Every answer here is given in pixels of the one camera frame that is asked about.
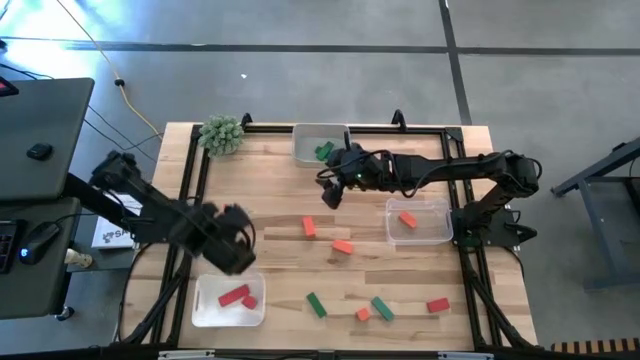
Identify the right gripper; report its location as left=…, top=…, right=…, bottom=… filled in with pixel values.
left=322, top=130, right=386, bottom=210

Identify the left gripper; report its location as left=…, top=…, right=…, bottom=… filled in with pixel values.
left=192, top=202, right=257, bottom=275

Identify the long red block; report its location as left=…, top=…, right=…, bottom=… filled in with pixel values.
left=217, top=283, right=251, bottom=308

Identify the long green block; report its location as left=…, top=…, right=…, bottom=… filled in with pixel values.
left=305, top=291, right=328, bottom=319
left=370, top=295, right=396, bottom=322

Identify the light grey plastic bin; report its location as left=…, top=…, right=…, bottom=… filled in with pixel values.
left=291, top=122, right=352, bottom=169

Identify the white plastic bin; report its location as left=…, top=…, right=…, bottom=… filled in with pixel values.
left=190, top=272, right=267, bottom=329

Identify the clear plastic bin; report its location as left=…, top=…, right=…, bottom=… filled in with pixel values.
left=383, top=197, right=455, bottom=247

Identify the green plant in white pot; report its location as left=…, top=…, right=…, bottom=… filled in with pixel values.
left=197, top=114, right=246, bottom=158

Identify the white printed sheet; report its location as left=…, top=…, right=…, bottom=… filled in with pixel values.
left=90, top=192, right=151, bottom=250

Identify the cream power plug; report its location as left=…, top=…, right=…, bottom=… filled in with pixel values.
left=63, top=248, right=95, bottom=270

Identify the dark grey desk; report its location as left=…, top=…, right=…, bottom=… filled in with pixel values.
left=0, top=196, right=83, bottom=321
left=0, top=77, right=96, bottom=202

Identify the black computer mouse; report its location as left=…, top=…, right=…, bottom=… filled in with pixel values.
left=18, top=221, right=62, bottom=266

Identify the small black puck device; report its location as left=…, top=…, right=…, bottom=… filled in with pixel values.
left=25, top=142, right=54, bottom=162

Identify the black keyboard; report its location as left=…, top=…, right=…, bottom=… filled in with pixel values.
left=0, top=218, right=19, bottom=275

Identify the grey metal stand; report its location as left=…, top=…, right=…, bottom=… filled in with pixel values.
left=549, top=135, right=640, bottom=292

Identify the black device red light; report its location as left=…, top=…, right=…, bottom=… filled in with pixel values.
left=0, top=75, right=20, bottom=99

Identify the yellow black striped strip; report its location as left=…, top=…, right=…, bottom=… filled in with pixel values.
left=549, top=337, right=640, bottom=354

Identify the black aluminium table frame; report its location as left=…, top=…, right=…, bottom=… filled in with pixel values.
left=113, top=108, right=544, bottom=351

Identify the grey metal bracket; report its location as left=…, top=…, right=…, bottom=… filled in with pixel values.
left=157, top=349, right=217, bottom=360
left=437, top=351, right=495, bottom=360

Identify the yellow cable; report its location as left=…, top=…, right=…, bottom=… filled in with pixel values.
left=53, top=0, right=165, bottom=140

